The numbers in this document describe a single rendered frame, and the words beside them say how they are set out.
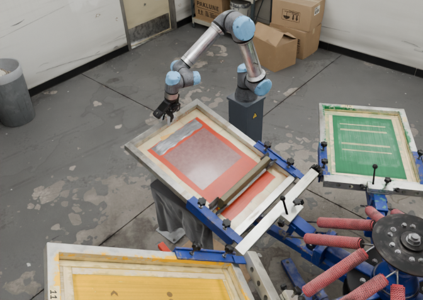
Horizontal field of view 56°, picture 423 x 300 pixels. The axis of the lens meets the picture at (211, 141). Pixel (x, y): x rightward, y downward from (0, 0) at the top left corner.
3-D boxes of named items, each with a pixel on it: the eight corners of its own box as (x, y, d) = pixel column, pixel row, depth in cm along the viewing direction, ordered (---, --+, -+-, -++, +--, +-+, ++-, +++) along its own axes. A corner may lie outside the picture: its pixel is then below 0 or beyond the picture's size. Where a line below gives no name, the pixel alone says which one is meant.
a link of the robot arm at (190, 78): (192, 65, 221) (174, 68, 216) (202, 73, 213) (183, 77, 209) (192, 78, 225) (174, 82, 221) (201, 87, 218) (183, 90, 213)
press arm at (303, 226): (278, 219, 201) (281, 214, 197) (285, 212, 204) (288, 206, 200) (306, 241, 195) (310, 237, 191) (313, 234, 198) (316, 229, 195)
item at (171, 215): (159, 231, 262) (150, 186, 236) (163, 227, 264) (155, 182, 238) (211, 270, 238) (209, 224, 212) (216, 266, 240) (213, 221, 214)
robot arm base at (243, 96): (245, 87, 270) (245, 75, 264) (262, 96, 262) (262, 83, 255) (230, 96, 263) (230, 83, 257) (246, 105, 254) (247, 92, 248)
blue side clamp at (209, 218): (185, 207, 202) (187, 200, 197) (192, 201, 205) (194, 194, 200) (230, 246, 192) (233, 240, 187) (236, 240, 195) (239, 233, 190)
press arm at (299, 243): (186, 186, 247) (186, 179, 244) (193, 180, 251) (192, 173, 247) (382, 307, 182) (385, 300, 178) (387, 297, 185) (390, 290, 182)
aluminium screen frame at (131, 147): (124, 149, 219) (124, 144, 216) (196, 102, 252) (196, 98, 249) (232, 244, 191) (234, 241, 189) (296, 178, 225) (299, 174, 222)
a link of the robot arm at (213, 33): (224, 0, 221) (164, 65, 225) (234, 5, 213) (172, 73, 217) (234, 14, 229) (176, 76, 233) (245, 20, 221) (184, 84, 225)
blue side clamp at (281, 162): (250, 151, 234) (253, 144, 229) (255, 147, 237) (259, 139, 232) (292, 183, 224) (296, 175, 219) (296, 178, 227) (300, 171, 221)
